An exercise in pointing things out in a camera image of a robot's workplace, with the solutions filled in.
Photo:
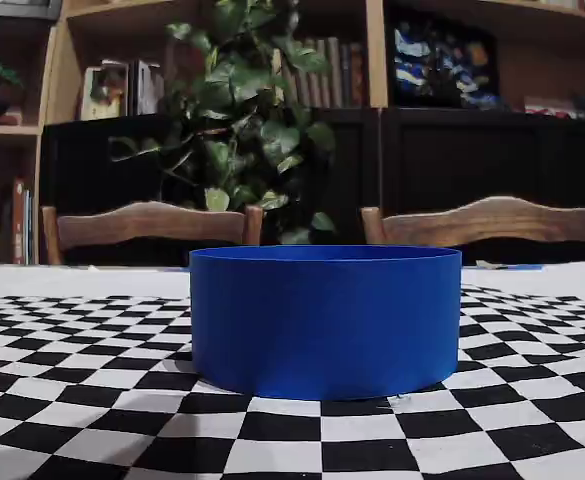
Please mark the blue round box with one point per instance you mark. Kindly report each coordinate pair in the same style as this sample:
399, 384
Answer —
322, 325

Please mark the illustrated box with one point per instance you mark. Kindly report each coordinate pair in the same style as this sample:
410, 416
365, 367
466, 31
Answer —
102, 95

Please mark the red white box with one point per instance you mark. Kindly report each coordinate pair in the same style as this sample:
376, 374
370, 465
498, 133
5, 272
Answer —
547, 110

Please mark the wooden chair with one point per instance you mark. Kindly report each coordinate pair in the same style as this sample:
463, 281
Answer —
147, 225
497, 220

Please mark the row of brown books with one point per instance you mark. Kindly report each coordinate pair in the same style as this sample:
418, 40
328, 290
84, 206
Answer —
322, 75

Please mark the green ivy plant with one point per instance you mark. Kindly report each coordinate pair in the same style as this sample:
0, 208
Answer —
242, 80

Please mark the small beige object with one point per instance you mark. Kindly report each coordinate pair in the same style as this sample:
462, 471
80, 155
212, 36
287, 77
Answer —
487, 263

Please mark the black sideboard cabinet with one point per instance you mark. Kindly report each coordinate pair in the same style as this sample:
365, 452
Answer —
472, 160

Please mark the black white book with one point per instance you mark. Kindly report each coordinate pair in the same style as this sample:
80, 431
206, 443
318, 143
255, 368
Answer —
147, 90

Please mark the blue starry artwork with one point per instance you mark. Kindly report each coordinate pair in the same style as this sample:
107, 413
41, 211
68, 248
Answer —
422, 75

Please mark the black white checkered mat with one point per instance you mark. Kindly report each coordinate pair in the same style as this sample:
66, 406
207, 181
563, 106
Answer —
97, 400

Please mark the upright colourful books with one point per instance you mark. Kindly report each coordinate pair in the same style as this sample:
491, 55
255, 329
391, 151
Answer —
22, 225

